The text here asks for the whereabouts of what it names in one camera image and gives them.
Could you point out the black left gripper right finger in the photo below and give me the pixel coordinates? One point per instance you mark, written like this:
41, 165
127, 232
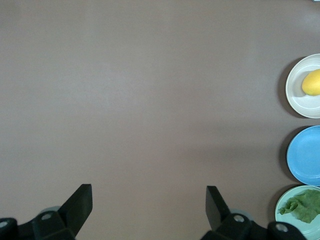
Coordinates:
217, 215

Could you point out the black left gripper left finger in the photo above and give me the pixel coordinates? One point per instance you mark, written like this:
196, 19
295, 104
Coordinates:
75, 212

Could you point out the green lettuce leaf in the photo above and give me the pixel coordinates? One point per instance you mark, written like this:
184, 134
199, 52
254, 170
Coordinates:
306, 207

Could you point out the yellow lemon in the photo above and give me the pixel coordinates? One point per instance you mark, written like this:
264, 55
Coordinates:
312, 83

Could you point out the pale green round plate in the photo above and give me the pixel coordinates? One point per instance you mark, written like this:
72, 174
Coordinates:
283, 200

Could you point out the blue round plate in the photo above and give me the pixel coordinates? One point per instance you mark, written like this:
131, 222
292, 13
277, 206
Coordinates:
306, 155

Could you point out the cream round plate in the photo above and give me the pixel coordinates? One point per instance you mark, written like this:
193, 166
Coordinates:
297, 100

